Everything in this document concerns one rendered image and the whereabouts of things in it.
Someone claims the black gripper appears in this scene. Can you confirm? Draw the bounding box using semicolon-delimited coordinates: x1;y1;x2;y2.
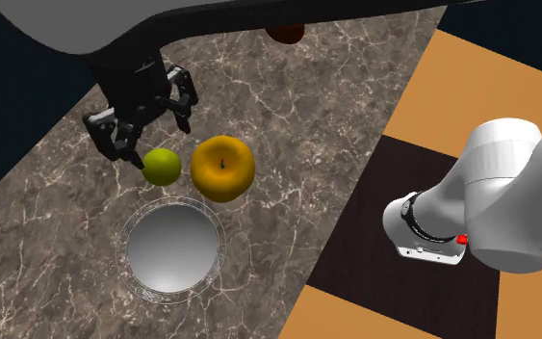
81;48;200;171

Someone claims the green lime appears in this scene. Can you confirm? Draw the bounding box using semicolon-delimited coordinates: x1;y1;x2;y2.
141;147;184;188

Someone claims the yellow orange apple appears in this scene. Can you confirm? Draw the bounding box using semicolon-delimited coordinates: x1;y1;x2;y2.
189;135;257;204

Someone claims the silver bowl with ornate rim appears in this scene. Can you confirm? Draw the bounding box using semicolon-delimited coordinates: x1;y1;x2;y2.
115;196;227;305

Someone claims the dark red round fruit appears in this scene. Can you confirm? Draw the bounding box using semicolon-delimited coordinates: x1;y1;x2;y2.
264;24;306;46

